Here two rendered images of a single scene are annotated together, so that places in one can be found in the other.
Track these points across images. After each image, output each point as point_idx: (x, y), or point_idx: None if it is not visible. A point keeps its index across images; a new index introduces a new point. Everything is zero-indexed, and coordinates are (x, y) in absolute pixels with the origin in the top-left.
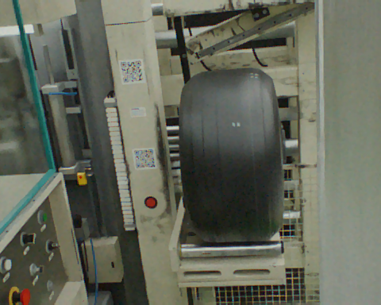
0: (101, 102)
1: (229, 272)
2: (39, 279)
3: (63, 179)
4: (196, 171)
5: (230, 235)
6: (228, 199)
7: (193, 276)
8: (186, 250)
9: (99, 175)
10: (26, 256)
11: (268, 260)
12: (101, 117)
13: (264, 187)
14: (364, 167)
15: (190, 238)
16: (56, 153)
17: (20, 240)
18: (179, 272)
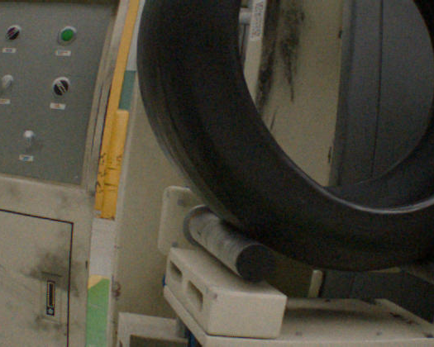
0: (400, 11)
1: (185, 284)
2: (11, 108)
3: (125, 2)
4: None
5: (168, 152)
6: (143, 30)
7: (180, 284)
8: (194, 218)
9: (341, 123)
10: (5, 58)
11: (223, 284)
12: (391, 31)
13: (160, 3)
14: None
15: (349, 300)
16: None
17: (6, 30)
18: (168, 260)
